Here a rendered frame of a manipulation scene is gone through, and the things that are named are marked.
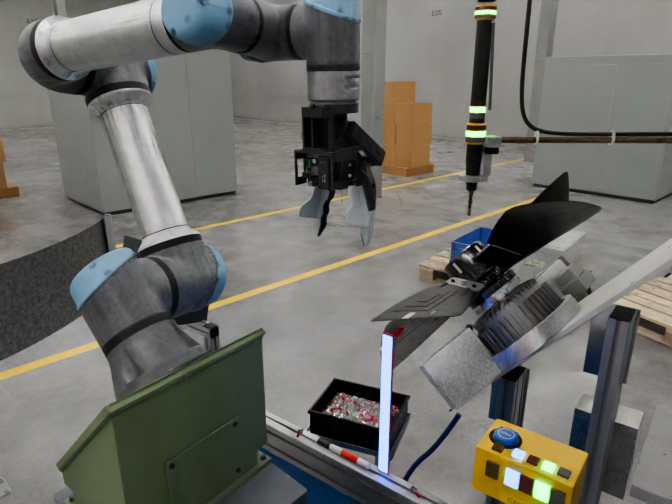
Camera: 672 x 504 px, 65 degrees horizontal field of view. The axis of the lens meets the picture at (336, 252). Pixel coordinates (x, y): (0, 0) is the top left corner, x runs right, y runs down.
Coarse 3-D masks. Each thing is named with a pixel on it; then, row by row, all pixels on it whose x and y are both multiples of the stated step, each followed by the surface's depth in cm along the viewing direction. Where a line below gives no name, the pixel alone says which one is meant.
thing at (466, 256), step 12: (468, 252) 132; (456, 264) 133; (468, 264) 132; (480, 264) 131; (456, 276) 134; (468, 276) 132; (480, 276) 131; (492, 276) 132; (504, 276) 129; (492, 288) 129; (480, 300) 130
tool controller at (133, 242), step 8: (128, 240) 144; (136, 240) 142; (136, 248) 142; (136, 256) 142; (192, 312) 136; (200, 312) 139; (176, 320) 133; (184, 320) 135; (192, 320) 137; (200, 320) 139
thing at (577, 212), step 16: (512, 208) 105; (528, 208) 107; (544, 208) 109; (560, 208) 109; (576, 208) 110; (592, 208) 110; (496, 224) 115; (512, 224) 115; (528, 224) 116; (544, 224) 115; (560, 224) 115; (576, 224) 115; (496, 240) 124; (512, 240) 123; (528, 240) 122; (544, 240) 121
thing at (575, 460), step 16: (528, 432) 93; (480, 448) 89; (512, 448) 89; (528, 448) 89; (544, 448) 89; (560, 448) 89; (480, 464) 90; (512, 464) 86; (528, 464) 85; (560, 464) 85; (576, 464) 85; (480, 480) 91; (496, 480) 89; (544, 480) 83; (560, 480) 82; (576, 480) 82; (496, 496) 90; (512, 496) 88; (528, 496) 86; (576, 496) 85
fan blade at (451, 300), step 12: (432, 288) 127; (444, 288) 126; (456, 288) 126; (468, 288) 125; (408, 300) 123; (420, 300) 119; (432, 300) 118; (444, 300) 118; (456, 300) 117; (468, 300) 118; (384, 312) 120; (396, 312) 117; (408, 312) 114; (420, 312) 112; (444, 312) 109; (456, 312) 108
